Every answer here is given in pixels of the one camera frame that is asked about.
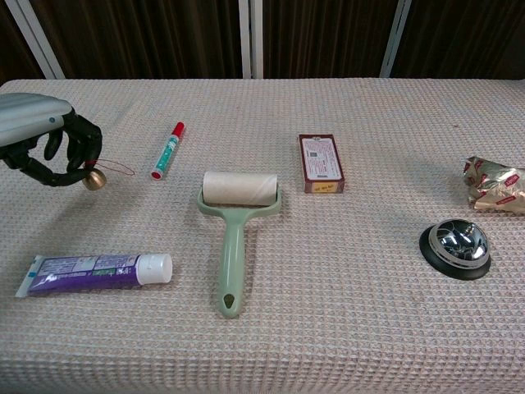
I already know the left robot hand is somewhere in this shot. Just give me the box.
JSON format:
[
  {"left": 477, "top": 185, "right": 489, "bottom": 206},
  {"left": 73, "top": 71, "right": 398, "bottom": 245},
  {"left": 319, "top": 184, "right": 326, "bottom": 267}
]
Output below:
[{"left": 0, "top": 92, "right": 103, "bottom": 188}]

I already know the small golden bell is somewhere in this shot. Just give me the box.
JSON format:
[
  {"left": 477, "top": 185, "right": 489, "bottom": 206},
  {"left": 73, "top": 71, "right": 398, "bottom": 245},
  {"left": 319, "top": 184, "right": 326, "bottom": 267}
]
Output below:
[{"left": 81, "top": 158, "right": 136, "bottom": 192}]

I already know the chrome desk call bell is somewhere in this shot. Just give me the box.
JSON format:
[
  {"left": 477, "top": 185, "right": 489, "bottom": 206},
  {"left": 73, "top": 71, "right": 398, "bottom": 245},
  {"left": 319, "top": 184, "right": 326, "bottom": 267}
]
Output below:
[{"left": 418, "top": 218, "right": 492, "bottom": 282}]

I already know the dark brown curtain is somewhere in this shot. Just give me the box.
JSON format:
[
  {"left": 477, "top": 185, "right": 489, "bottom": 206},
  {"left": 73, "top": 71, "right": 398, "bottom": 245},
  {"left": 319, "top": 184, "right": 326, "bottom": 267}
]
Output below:
[{"left": 0, "top": 0, "right": 525, "bottom": 85}]

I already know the red capped green marker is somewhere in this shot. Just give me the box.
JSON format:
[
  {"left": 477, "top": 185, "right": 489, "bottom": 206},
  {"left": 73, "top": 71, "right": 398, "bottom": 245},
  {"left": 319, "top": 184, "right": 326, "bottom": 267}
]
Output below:
[{"left": 150, "top": 121, "right": 187, "bottom": 181}]

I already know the purple toothpaste tube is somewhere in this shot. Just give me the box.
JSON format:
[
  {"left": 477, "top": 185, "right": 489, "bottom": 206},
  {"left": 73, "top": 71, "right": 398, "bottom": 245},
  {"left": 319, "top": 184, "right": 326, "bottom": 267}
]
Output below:
[{"left": 15, "top": 252, "right": 174, "bottom": 299}]

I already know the green lint roller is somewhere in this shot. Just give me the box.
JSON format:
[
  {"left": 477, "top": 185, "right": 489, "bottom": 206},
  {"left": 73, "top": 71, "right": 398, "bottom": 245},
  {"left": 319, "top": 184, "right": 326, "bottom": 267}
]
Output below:
[{"left": 196, "top": 170, "right": 284, "bottom": 319}]

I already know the red and yellow box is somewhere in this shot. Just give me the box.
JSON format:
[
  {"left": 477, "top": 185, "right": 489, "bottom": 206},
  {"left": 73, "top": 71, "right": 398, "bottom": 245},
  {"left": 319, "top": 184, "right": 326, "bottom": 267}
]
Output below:
[{"left": 297, "top": 133, "right": 345, "bottom": 195}]

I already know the beige waffle tablecloth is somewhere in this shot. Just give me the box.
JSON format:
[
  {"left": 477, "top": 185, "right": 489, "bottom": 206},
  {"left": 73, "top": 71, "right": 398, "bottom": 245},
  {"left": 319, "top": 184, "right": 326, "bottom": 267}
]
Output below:
[{"left": 0, "top": 77, "right": 525, "bottom": 394}]

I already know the gold foil snack wrapper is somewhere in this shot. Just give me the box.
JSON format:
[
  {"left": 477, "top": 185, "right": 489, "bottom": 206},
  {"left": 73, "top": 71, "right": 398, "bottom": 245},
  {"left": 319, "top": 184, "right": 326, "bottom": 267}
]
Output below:
[{"left": 463, "top": 155, "right": 525, "bottom": 216}]

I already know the white frame post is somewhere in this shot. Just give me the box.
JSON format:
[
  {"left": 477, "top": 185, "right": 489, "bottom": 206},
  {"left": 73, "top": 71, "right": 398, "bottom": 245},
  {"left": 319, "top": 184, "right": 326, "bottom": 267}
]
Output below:
[
  {"left": 4, "top": 0, "right": 66, "bottom": 80},
  {"left": 379, "top": 0, "right": 413, "bottom": 79},
  {"left": 238, "top": 0, "right": 264, "bottom": 80}
]

